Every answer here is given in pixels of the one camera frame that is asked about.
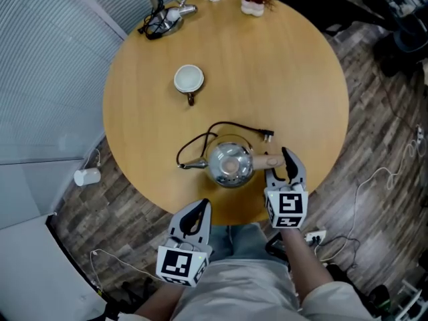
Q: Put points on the person's right forearm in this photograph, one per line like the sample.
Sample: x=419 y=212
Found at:
x=307 y=266

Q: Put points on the person's left forearm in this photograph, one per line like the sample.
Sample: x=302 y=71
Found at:
x=160 y=301

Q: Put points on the black office chair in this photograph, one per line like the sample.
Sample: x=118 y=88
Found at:
x=334 y=8

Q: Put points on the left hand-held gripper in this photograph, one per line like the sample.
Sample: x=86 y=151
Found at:
x=177 y=264

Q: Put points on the silver desk lamp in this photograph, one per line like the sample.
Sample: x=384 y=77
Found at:
x=174 y=15

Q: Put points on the white power strip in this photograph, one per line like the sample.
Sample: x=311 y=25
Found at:
x=419 y=134

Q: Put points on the steel kettle with wooden handle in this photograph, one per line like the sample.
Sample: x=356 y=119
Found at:
x=230 y=164

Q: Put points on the white cylindrical device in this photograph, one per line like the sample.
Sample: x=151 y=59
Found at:
x=87 y=176

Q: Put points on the person's light jeans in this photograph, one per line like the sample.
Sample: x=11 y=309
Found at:
x=244 y=242

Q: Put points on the person's beige shirt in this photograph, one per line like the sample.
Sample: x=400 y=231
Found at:
x=240 y=293

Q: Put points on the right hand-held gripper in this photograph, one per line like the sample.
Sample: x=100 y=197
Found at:
x=287 y=207

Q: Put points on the black round-seat chair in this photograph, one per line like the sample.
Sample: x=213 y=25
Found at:
x=409 y=33

